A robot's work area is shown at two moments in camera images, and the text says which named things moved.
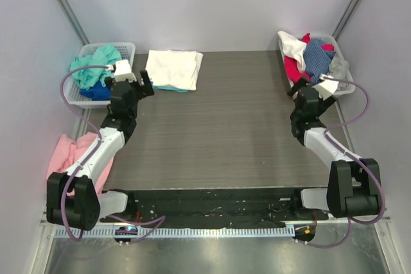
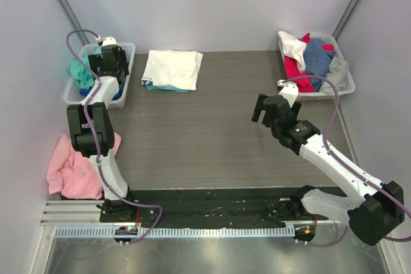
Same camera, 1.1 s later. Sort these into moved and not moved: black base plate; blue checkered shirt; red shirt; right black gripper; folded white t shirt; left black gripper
Moved: right black gripper; left black gripper
Not moved: blue checkered shirt; red shirt; black base plate; folded white t shirt
